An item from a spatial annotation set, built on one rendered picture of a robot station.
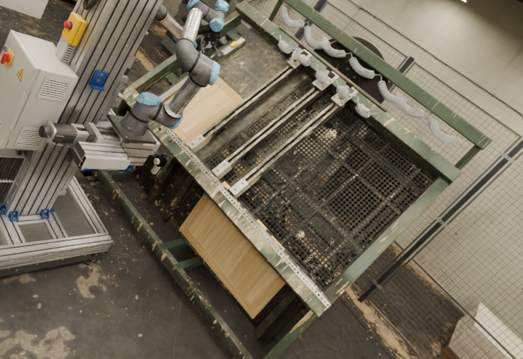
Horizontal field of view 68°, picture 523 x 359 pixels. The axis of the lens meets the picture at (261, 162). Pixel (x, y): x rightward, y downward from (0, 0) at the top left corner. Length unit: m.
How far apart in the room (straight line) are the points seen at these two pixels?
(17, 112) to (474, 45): 6.62
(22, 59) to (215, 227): 1.67
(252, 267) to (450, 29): 5.76
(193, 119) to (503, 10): 5.73
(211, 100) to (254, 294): 1.49
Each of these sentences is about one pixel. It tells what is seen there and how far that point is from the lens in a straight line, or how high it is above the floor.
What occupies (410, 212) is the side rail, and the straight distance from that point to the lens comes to 2.68.
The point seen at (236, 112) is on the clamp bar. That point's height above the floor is 1.28.
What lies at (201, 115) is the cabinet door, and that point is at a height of 1.09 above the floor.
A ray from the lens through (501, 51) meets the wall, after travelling 7.34.
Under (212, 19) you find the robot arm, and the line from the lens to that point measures 2.30.
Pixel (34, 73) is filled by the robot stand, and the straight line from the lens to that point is 2.04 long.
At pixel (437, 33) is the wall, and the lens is 7.56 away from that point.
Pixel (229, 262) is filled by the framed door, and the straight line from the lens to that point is 2.96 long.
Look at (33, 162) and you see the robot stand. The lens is 2.44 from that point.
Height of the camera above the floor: 2.06
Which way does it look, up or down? 20 degrees down
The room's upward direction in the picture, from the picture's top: 37 degrees clockwise
